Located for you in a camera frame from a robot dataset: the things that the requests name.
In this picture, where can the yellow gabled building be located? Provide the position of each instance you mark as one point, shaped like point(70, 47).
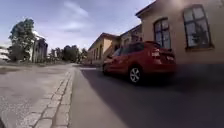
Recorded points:
point(106, 45)

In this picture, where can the red car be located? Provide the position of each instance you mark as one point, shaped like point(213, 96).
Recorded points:
point(146, 63)

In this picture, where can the row of trees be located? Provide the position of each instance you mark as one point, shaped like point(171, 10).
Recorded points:
point(70, 53)

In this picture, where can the smooth grey asphalt road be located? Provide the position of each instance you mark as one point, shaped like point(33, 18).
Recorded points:
point(110, 110)

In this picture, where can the yellow building with arched windows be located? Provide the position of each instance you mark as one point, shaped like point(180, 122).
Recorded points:
point(176, 36)

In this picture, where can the cobblestone strip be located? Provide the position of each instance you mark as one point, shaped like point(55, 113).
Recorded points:
point(55, 106)

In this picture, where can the grey building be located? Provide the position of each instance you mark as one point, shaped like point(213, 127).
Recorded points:
point(40, 50)

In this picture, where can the pale gravelly asphalt path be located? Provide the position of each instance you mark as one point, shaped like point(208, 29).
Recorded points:
point(23, 90)

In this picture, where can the large leafy tree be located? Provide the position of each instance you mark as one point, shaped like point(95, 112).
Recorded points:
point(21, 36)

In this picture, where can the grass verge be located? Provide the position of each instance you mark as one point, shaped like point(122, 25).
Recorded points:
point(10, 70)

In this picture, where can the white building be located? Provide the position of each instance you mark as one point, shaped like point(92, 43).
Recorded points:
point(3, 53)

